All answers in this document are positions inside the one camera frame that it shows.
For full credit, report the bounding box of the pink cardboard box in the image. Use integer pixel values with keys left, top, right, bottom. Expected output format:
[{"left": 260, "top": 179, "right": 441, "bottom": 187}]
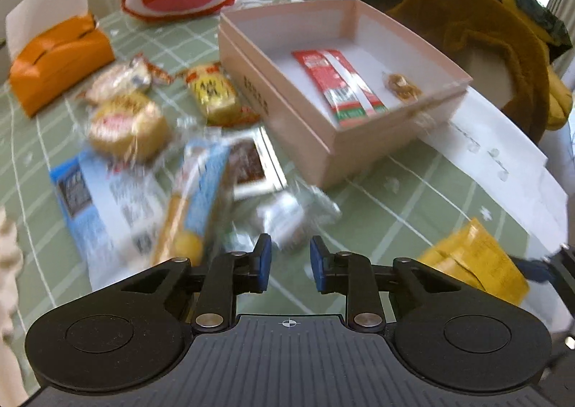
[{"left": 218, "top": 0, "right": 473, "bottom": 189}]

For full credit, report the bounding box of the clear crinkled wrapper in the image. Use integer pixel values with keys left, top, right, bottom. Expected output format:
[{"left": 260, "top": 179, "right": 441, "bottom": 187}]
[{"left": 256, "top": 182, "right": 342, "bottom": 251}]

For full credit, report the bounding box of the pale round cake packet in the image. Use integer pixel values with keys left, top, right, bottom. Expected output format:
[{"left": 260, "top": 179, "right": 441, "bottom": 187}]
[{"left": 78, "top": 52, "right": 174, "bottom": 106}]

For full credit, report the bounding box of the yellow snack packet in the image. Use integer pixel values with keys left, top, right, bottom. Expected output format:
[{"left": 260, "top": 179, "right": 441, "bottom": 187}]
[{"left": 417, "top": 217, "right": 531, "bottom": 306}]

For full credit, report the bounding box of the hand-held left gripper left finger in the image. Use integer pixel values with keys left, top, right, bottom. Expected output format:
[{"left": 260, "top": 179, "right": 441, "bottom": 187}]
[{"left": 121, "top": 234, "right": 272, "bottom": 332}]

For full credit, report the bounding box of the dark green garment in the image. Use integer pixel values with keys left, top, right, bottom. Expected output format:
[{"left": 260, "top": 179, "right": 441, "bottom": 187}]
[{"left": 491, "top": 0, "right": 573, "bottom": 61}]

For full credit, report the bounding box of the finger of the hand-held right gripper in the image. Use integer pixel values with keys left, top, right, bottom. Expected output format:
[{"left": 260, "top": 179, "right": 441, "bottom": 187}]
[{"left": 514, "top": 244, "right": 575, "bottom": 300}]

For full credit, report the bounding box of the cream scalloped cloth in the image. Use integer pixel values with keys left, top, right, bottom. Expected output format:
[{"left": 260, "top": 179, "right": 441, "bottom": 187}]
[{"left": 0, "top": 205, "right": 28, "bottom": 407}]

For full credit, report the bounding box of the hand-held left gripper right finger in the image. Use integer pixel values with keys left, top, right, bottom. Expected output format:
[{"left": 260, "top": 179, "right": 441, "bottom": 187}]
[{"left": 310, "top": 236, "right": 459, "bottom": 332}]

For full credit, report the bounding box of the dark brown snack packet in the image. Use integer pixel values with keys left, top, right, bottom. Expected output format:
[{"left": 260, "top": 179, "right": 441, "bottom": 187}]
[{"left": 225, "top": 131, "right": 288, "bottom": 201}]

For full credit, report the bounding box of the yellow square cake packet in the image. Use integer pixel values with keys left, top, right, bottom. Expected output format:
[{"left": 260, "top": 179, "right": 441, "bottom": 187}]
[{"left": 177, "top": 62, "right": 261, "bottom": 127}]

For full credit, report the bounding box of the green checked tablecloth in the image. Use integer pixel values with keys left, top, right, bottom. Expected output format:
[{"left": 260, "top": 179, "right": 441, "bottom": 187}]
[{"left": 0, "top": 0, "right": 567, "bottom": 407}]

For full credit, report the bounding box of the orange tissue box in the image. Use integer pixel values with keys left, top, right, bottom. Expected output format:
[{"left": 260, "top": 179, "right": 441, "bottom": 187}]
[{"left": 9, "top": 14, "right": 116, "bottom": 118}]

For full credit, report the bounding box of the red snack packet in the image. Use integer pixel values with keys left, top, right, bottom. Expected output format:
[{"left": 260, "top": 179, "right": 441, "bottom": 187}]
[{"left": 291, "top": 49, "right": 389, "bottom": 127}]

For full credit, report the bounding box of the small brown candy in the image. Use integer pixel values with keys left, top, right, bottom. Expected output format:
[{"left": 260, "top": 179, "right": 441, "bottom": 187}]
[{"left": 382, "top": 72, "right": 423, "bottom": 101}]

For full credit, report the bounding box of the round cake packet red label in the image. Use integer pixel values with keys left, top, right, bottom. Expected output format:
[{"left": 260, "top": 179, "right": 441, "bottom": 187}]
[{"left": 85, "top": 92, "right": 174, "bottom": 164}]

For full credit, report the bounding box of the light blue snack packet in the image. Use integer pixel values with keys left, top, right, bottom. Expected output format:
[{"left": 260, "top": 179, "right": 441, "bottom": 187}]
[{"left": 177, "top": 140, "right": 232, "bottom": 255}]

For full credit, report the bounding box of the long yellow stick snack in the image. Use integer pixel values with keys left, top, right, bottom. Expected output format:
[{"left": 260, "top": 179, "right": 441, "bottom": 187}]
[{"left": 150, "top": 191, "right": 205, "bottom": 266}]

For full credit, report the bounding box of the white paper sheet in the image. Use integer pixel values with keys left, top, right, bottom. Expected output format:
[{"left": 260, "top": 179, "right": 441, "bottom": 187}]
[{"left": 422, "top": 88, "right": 569, "bottom": 255}]

